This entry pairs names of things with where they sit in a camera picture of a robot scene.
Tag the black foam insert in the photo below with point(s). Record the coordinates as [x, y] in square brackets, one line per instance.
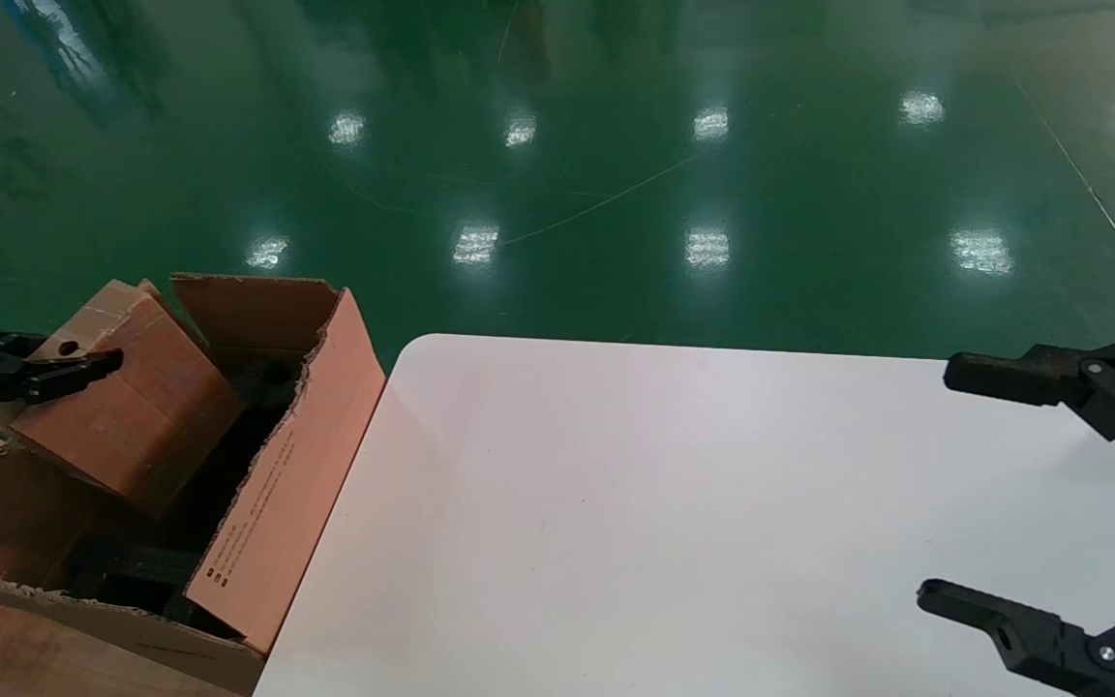
[132, 573]

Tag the small brown cardboard box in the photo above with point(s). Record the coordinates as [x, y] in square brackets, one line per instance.
[141, 426]

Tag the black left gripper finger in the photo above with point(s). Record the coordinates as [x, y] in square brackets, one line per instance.
[54, 378]

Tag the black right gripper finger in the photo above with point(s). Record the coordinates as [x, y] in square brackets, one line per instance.
[1032, 376]
[1012, 627]

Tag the big open cardboard box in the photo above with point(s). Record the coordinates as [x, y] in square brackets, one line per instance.
[267, 523]

